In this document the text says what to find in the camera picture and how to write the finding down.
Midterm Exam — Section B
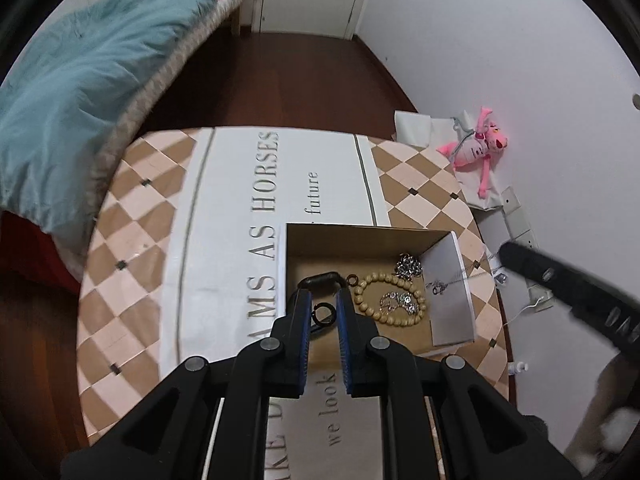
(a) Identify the silver chain bracelet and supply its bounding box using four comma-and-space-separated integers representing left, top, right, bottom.
395, 254, 425, 278

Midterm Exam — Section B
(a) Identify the pink plush toy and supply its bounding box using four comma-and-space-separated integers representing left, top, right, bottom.
437, 106, 510, 200

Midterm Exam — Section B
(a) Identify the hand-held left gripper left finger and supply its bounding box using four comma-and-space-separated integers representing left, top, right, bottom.
60, 287, 313, 480

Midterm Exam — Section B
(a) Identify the red bed sheet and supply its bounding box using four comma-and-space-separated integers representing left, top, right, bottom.
0, 210, 82, 292

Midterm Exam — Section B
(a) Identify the light blue blanket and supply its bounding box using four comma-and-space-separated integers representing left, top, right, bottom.
0, 0, 251, 243

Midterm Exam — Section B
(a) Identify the small black ring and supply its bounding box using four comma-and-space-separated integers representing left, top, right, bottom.
311, 302, 337, 327

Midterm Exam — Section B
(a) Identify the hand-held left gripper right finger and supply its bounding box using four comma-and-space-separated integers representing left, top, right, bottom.
335, 287, 583, 480

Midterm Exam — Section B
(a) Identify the crystal link bracelet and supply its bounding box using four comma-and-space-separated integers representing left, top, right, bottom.
379, 290, 420, 315

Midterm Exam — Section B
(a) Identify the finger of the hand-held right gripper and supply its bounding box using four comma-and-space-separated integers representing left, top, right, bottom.
500, 242, 640, 357

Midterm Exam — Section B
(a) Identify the white power strip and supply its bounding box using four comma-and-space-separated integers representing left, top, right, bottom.
500, 186, 557, 307

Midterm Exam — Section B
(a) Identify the cardboard box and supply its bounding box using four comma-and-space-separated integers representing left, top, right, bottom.
284, 223, 476, 361

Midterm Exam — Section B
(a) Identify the person's right forearm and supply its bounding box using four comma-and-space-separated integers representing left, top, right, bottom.
565, 355, 640, 468

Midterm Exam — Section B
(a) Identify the checkered lettered tablecloth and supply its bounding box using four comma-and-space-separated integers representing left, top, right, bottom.
76, 127, 512, 480

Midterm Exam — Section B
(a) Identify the black wristband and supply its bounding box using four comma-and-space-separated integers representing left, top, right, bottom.
297, 271, 346, 338

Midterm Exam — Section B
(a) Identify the patterned bed mattress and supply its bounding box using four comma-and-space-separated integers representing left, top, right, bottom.
92, 0, 257, 201

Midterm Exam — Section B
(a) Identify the thin silver pendant necklace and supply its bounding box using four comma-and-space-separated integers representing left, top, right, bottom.
425, 260, 508, 297

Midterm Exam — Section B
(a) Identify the wooden bead bracelet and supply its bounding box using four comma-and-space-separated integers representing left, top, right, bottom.
352, 271, 428, 327

